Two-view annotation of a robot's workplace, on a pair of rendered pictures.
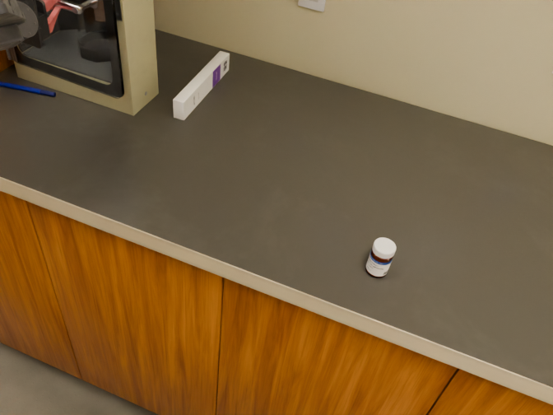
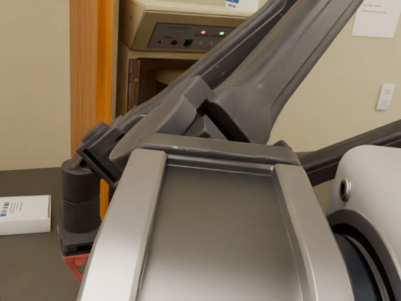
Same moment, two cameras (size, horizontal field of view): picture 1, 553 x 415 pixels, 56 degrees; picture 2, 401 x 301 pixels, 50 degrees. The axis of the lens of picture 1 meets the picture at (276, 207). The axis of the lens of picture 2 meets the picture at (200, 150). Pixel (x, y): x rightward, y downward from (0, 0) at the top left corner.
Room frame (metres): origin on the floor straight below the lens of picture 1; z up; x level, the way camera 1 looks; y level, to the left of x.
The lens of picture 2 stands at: (0.23, 1.12, 1.59)
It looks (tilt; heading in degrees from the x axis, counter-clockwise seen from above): 23 degrees down; 320
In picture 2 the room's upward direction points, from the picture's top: 7 degrees clockwise
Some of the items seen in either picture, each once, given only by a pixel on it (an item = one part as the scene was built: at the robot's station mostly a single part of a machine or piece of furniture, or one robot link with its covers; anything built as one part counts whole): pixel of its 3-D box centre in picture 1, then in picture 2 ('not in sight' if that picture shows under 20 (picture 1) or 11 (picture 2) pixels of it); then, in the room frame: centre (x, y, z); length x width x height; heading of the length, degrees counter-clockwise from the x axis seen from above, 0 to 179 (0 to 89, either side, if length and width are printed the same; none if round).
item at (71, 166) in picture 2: not in sight; (82, 177); (0.79, 0.88, 1.27); 0.07 x 0.06 x 0.07; 141
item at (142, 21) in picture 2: not in sight; (209, 31); (0.96, 0.52, 1.46); 0.32 x 0.12 x 0.10; 74
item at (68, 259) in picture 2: not in sight; (82, 254); (0.78, 0.88, 1.14); 0.07 x 0.07 x 0.09; 74
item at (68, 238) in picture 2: not in sight; (81, 213); (0.79, 0.88, 1.21); 0.10 x 0.07 x 0.07; 164
